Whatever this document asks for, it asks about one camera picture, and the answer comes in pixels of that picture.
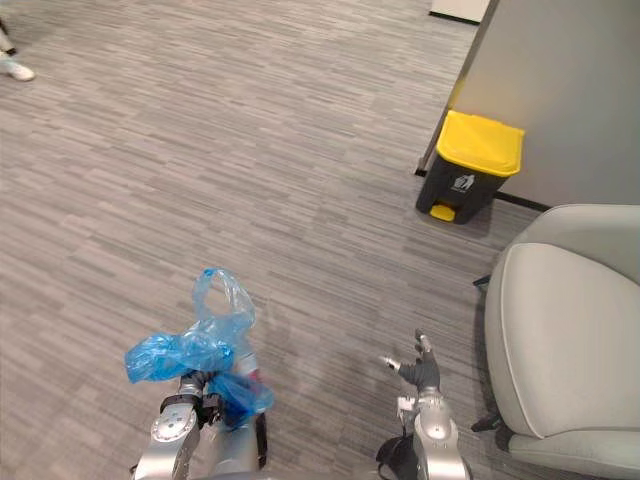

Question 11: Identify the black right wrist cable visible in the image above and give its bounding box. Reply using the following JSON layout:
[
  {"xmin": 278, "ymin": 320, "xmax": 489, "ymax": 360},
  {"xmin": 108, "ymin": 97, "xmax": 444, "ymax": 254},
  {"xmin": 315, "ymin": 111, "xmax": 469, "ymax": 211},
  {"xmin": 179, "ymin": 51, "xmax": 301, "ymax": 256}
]
[{"xmin": 375, "ymin": 434, "xmax": 420, "ymax": 480}]

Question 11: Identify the person's foot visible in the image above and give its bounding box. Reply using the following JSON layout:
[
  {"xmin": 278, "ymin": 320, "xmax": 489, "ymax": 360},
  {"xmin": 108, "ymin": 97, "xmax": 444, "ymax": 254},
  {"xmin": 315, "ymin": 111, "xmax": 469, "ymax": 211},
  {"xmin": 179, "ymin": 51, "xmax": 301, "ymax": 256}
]
[{"xmin": 0, "ymin": 17, "xmax": 37, "ymax": 83}]

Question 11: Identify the light grey armchair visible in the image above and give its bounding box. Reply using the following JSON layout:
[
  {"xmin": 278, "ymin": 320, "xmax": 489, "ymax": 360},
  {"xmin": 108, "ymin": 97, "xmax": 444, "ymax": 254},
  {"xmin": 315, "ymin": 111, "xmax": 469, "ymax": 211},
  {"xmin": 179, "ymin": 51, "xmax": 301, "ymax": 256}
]
[{"xmin": 471, "ymin": 203, "xmax": 640, "ymax": 480}]

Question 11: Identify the clear plastic bottle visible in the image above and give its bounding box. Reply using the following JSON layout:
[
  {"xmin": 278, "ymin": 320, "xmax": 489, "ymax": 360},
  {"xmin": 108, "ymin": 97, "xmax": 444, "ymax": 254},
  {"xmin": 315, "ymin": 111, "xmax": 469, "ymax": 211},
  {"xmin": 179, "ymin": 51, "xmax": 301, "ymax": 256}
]
[{"xmin": 235, "ymin": 349, "xmax": 264, "ymax": 385}]

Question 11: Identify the white cabinet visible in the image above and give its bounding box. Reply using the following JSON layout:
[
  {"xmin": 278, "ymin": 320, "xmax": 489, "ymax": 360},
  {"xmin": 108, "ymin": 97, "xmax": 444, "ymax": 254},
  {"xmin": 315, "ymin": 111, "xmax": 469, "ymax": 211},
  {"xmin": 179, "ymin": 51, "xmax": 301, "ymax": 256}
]
[{"xmin": 428, "ymin": 0, "xmax": 494, "ymax": 24}]

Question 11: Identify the blue plastic rubbish bag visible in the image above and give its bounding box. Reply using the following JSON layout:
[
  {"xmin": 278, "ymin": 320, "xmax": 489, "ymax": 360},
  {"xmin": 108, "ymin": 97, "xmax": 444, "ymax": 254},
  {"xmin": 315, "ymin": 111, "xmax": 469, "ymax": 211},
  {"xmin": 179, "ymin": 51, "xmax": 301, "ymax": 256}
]
[{"xmin": 124, "ymin": 268, "xmax": 275, "ymax": 429}]

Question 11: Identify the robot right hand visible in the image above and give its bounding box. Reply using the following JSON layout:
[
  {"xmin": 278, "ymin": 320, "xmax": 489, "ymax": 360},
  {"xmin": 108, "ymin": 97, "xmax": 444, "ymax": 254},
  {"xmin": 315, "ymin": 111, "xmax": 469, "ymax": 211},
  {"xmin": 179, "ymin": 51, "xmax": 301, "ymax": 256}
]
[{"xmin": 380, "ymin": 328, "xmax": 442, "ymax": 390}]

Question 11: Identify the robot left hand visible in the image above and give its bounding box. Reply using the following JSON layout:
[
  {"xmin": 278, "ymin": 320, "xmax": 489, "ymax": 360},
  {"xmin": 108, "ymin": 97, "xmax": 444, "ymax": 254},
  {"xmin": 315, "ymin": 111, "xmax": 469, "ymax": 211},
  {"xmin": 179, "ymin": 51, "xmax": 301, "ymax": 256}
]
[{"xmin": 178, "ymin": 369, "xmax": 217, "ymax": 400}]

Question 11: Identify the black yellow-lidded pedal trash can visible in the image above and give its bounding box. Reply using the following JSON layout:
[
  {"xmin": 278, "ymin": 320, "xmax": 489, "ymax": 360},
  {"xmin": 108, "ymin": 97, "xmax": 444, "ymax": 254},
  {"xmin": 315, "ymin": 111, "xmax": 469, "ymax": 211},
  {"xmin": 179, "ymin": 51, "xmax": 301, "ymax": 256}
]
[{"xmin": 415, "ymin": 109, "xmax": 526, "ymax": 225}]

